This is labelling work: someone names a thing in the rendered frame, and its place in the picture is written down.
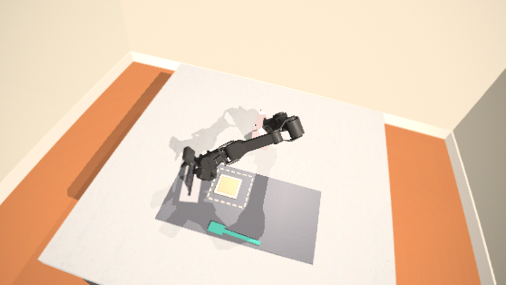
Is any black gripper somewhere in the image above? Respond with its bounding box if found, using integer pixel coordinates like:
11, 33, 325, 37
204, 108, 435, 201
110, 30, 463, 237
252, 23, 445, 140
181, 146, 218, 181

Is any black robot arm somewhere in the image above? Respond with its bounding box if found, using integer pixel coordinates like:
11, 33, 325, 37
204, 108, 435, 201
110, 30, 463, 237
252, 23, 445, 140
196, 112, 305, 182

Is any turquoise flat paddle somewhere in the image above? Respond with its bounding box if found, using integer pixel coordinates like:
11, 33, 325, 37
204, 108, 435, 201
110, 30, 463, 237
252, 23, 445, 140
208, 221, 260, 246

